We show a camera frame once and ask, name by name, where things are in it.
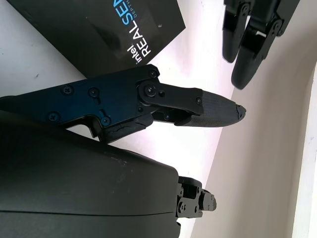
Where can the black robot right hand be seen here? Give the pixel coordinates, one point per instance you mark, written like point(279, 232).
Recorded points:
point(74, 186)

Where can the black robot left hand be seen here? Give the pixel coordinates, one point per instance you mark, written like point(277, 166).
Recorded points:
point(247, 62)

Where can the black RealSense box lid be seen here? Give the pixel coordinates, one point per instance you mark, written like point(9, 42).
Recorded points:
point(99, 37)

